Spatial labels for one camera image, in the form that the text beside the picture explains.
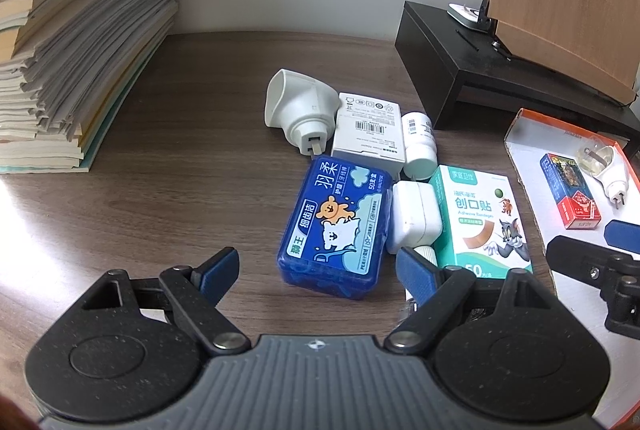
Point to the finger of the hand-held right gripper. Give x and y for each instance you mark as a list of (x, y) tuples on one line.
[(622, 232), (575, 255)]

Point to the black monitor riser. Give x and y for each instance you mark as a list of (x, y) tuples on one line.
[(450, 55)]

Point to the black hairpin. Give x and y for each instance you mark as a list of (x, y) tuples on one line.
[(466, 39)]

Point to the white barcode carton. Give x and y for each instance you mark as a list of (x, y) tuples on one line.
[(367, 135)]

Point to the blue dental floss box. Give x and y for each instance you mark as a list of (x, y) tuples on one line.
[(335, 225)]

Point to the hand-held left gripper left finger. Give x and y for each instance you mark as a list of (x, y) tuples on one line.
[(220, 266)]

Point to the white plug-in repeller with bottle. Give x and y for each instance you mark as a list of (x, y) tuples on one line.
[(612, 175)]

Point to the orange-rimmed cardboard box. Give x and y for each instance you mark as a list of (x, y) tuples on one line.
[(530, 170)]

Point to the stack of books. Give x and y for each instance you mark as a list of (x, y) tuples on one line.
[(75, 75)]

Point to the white pill bottle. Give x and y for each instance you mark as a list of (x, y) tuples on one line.
[(419, 145)]

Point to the green white bandage box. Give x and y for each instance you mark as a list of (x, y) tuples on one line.
[(475, 220)]

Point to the white charger cube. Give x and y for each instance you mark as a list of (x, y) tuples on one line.
[(415, 215)]

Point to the red playing card box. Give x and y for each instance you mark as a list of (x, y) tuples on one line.
[(570, 190)]

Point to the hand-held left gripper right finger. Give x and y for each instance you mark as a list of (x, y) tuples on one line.
[(412, 271)]

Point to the small white object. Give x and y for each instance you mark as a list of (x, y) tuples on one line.
[(461, 14)]

